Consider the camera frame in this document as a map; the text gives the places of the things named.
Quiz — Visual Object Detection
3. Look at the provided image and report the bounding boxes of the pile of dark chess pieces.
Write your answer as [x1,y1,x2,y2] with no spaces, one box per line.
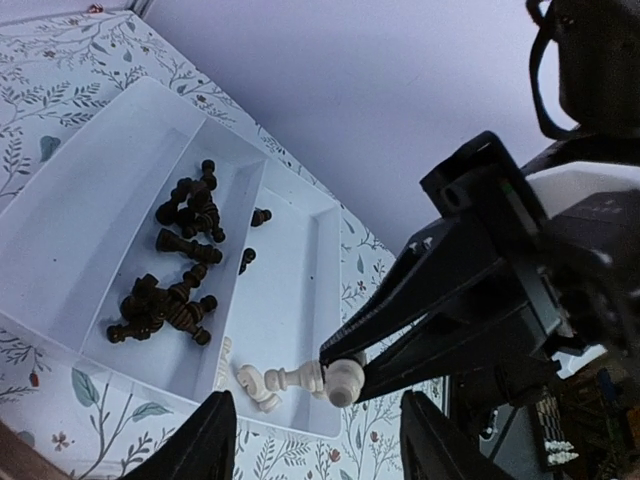
[100,156,265,347]

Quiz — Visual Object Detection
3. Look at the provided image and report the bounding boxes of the white chess knight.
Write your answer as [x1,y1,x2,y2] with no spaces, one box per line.
[236,364,282,413]

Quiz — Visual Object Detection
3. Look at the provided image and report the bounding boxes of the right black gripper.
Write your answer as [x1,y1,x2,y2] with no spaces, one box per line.
[319,132,639,403]

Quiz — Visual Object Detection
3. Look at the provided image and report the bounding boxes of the wooden chess board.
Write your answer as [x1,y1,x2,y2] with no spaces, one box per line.
[1,423,70,480]

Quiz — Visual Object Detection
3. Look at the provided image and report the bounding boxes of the pile of white chess pieces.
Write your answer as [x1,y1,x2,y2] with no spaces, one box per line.
[214,336,232,391]

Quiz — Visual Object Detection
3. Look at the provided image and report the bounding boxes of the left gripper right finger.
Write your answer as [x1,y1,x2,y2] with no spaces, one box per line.
[400,390,505,480]

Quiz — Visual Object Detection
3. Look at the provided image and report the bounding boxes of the floral table mat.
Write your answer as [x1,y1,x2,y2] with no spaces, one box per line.
[1,11,403,479]

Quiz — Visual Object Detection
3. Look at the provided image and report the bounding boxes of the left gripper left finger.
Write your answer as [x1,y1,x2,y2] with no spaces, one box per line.
[124,391,237,480]

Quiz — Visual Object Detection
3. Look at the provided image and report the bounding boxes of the white chess bishop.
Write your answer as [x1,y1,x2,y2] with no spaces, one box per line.
[264,360,326,399]

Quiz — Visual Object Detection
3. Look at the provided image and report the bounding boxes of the white divided tray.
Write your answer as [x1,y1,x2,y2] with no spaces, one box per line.
[1,77,341,413]

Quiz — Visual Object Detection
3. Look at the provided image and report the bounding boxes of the white chess piece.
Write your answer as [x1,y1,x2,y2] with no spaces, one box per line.
[324,359,365,408]

